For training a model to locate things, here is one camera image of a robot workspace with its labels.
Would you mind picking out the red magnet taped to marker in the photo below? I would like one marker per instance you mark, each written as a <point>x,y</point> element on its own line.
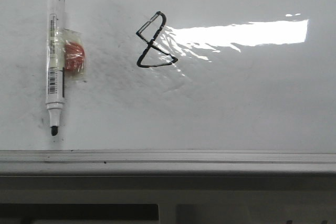
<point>74,53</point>

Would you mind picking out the white black whiteboard marker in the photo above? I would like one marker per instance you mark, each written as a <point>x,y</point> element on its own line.
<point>55,63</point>

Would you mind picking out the white whiteboard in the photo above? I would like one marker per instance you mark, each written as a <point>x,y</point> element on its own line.
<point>176,74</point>

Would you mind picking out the aluminium whiteboard frame rail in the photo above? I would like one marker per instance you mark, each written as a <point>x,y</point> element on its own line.
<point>163,163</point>

